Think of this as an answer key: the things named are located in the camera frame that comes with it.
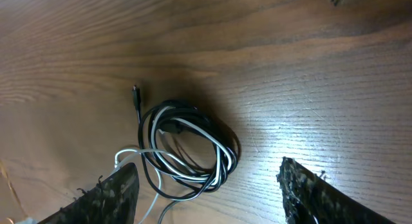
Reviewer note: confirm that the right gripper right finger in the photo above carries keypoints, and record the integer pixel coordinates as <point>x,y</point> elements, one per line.
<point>307,198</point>

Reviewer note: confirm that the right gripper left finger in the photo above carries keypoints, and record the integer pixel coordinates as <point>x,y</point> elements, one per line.
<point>111,201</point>

